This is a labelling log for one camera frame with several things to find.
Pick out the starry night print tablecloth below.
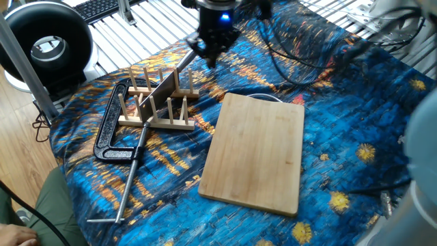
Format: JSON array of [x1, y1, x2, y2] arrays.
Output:
[[49, 0, 437, 246]]

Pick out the person left hand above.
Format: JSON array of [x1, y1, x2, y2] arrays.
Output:
[[0, 223, 40, 246]]

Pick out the grey shoe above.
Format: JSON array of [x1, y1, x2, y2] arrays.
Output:
[[15, 207, 33, 226]]

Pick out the steel cleaver knife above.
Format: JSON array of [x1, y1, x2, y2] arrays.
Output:
[[138, 49, 198, 124]]

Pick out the black ring fan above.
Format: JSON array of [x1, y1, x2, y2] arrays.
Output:
[[0, 1, 100, 95]]

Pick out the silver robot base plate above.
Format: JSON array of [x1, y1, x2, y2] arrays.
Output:
[[346, 0, 380, 27]]

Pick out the aluminium frame post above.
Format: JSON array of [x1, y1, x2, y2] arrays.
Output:
[[0, 13, 59, 121]]

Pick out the black floor cables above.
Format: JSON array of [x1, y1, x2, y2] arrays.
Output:
[[31, 100, 52, 144]]

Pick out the thick black cable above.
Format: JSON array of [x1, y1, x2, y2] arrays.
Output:
[[0, 180, 71, 246]]

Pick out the black keyboard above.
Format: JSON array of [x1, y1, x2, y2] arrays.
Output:
[[73, 0, 144, 25]]

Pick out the aluminium frame bracket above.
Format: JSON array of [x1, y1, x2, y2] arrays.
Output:
[[117, 0, 137, 26]]

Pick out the black C-clamp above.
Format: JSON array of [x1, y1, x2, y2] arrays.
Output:
[[86, 77, 161, 225]]

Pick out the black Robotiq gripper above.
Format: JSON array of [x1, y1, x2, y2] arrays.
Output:
[[186, 0, 242, 69]]

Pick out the wooden cutting board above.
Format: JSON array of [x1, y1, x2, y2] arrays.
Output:
[[197, 92, 306, 218]]

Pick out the green trousers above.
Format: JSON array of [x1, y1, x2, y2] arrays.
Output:
[[0, 166, 89, 246]]

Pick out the wooden peg dish rack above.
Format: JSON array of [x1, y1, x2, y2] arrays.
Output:
[[117, 66, 201, 131]]

